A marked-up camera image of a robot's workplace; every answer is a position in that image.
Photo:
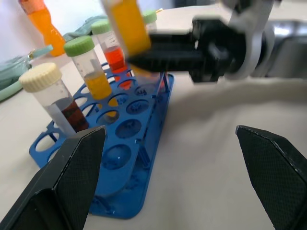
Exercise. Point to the green-capped tube with yellow liquid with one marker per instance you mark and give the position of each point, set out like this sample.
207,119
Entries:
80,46

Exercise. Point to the test tube with yellow liquid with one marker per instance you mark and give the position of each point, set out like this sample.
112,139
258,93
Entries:
130,26

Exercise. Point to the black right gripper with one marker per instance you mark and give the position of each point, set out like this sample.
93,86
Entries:
216,48

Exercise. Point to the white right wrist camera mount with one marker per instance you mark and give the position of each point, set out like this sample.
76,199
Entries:
254,48

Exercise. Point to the cream-capped tube with brown liquid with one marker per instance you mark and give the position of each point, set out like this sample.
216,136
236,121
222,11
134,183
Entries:
40,77

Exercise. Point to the orange plastic drink bottle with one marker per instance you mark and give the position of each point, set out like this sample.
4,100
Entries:
46,28

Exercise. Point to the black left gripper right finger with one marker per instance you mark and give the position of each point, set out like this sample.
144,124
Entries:
275,172

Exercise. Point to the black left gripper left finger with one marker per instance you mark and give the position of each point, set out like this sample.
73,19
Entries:
69,172

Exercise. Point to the teal cloth bag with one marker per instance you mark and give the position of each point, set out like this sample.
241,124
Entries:
9,69

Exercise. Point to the small gold metal clasp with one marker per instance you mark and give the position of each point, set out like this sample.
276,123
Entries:
158,10

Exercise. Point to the green-capped clear test tube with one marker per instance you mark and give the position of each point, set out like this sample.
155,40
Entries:
149,18

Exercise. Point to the blue plastic test tube rack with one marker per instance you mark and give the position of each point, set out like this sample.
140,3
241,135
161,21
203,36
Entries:
141,134

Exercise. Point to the green-capped tube with red liquid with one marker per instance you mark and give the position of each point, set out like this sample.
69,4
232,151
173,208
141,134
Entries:
116,60

